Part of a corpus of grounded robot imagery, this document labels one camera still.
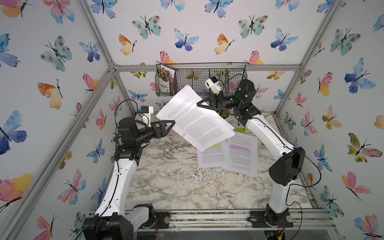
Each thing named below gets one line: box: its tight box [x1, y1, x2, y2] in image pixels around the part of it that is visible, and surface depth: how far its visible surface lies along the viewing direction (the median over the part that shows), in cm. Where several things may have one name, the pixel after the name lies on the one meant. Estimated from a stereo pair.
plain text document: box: [156, 84, 235, 152], surface depth 66 cm
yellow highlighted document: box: [197, 139, 231, 169], surface depth 98 cm
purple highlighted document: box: [223, 131, 258, 177], surface depth 98 cm
